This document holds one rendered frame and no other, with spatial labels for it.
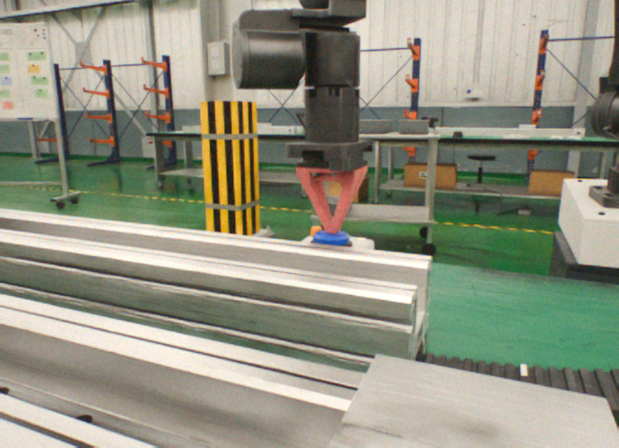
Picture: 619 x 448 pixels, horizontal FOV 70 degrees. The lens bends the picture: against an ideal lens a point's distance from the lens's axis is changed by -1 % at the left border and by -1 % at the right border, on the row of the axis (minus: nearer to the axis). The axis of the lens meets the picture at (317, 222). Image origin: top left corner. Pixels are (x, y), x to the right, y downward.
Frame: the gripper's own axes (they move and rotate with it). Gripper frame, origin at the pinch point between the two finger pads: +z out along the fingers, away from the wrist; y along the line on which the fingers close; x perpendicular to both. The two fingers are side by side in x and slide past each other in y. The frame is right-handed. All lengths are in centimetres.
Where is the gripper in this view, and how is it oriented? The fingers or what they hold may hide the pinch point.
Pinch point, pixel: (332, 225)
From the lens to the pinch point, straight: 49.1
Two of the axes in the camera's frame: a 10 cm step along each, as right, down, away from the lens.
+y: -3.8, 2.2, -9.0
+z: 0.1, 9.7, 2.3
